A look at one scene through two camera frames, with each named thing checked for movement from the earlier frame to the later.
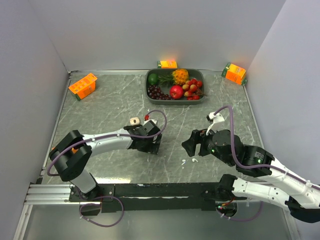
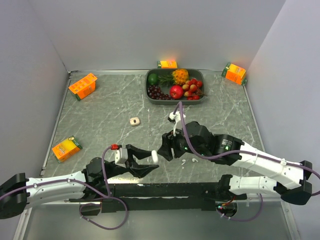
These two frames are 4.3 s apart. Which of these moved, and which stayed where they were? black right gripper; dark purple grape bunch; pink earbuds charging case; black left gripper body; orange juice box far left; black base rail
Moved: black left gripper body; black right gripper
Stayed: orange juice box far left; black base rail; dark purple grape bunch; pink earbuds charging case
